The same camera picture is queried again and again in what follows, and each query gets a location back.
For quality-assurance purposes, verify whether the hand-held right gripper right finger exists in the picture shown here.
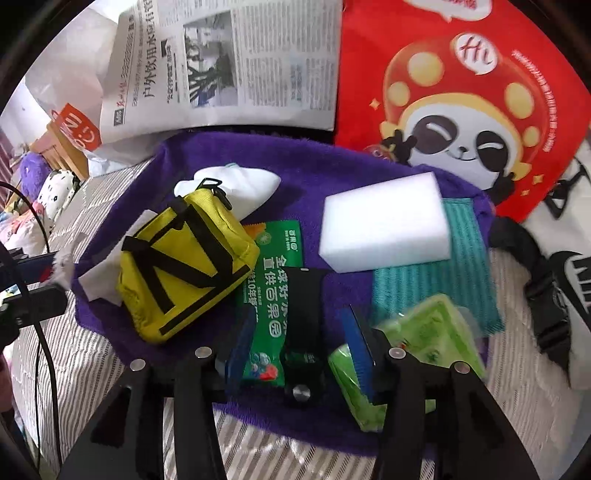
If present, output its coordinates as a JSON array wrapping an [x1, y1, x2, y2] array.
[[339, 302, 541, 480]]

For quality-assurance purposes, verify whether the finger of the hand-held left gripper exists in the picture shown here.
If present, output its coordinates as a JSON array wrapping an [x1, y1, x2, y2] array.
[[14, 249, 63, 287], [9, 284, 69, 329]]

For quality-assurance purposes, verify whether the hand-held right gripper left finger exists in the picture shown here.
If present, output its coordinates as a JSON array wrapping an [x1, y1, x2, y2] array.
[[58, 305, 259, 480]]

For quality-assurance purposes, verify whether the black watch strap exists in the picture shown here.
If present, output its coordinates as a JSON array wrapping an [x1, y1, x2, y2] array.
[[279, 265, 331, 409]]

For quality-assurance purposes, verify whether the green snack packet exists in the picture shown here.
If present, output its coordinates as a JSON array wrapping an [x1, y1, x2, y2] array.
[[235, 219, 305, 386]]

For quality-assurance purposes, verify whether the green tissue pack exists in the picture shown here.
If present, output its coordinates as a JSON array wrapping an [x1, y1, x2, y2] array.
[[328, 293, 488, 432]]

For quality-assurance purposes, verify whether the yellow mini bag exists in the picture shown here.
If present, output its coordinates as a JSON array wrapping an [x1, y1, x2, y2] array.
[[115, 178, 262, 344]]

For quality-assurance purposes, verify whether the white sponge block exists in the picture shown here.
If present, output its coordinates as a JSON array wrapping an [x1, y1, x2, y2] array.
[[318, 172, 452, 274]]

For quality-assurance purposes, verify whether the teal striped cloth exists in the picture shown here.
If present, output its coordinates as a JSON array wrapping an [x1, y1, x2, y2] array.
[[372, 196, 505, 337]]

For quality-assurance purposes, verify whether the white dotted pillow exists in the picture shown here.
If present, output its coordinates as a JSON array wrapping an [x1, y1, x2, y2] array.
[[34, 168, 79, 217]]

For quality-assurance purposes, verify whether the purple plush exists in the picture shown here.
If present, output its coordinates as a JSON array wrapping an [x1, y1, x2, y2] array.
[[18, 152, 51, 190]]

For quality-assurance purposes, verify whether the striped quilt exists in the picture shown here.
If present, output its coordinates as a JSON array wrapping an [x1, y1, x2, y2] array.
[[9, 157, 583, 480]]

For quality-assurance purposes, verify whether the wooden headboard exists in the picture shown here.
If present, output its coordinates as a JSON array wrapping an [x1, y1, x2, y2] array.
[[30, 122, 90, 181]]

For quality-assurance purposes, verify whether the white plastic shopping bag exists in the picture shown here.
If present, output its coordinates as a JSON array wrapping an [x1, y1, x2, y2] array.
[[23, 46, 160, 178]]

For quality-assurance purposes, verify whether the purple towel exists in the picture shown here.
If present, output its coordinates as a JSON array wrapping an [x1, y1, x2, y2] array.
[[71, 129, 497, 457]]

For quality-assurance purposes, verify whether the white waist bag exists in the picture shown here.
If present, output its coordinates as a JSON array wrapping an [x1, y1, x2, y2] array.
[[489, 138, 591, 391]]

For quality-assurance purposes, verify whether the red paper bag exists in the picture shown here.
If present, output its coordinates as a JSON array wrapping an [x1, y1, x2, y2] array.
[[332, 0, 591, 222]]

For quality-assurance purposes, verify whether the folded newspaper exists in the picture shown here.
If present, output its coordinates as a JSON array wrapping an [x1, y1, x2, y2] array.
[[98, 0, 345, 148]]

